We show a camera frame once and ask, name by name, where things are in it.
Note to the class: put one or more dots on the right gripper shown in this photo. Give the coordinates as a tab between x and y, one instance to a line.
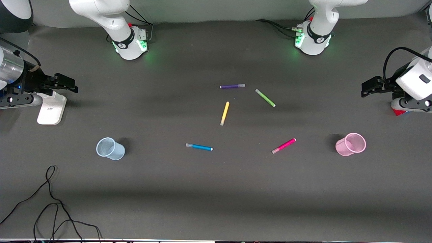
33	82

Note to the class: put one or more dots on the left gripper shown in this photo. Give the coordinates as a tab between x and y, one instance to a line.
388	84

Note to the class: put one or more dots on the pink marker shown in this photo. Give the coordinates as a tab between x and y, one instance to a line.
285	145

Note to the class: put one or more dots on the blue marker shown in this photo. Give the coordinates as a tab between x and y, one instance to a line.
199	147

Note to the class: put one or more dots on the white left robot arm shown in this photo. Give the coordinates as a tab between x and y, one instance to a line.
320	30

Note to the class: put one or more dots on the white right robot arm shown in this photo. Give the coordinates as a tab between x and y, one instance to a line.
114	20

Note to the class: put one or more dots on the white stand with base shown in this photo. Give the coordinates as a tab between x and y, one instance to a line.
51	109

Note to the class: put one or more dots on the Rubik's cube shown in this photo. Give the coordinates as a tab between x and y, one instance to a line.
400	112

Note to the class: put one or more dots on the translucent pink cup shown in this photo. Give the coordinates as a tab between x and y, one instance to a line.
351	145

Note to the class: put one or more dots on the translucent blue cup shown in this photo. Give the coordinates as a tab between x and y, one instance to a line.
111	150

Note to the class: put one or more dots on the green marker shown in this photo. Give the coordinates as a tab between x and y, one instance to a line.
265	98

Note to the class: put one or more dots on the purple marker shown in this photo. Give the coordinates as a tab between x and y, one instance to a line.
232	86

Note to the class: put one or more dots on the yellow marker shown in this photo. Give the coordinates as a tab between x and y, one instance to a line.
224	113

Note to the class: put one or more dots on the dark grey table mat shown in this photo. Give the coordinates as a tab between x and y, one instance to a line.
216	189

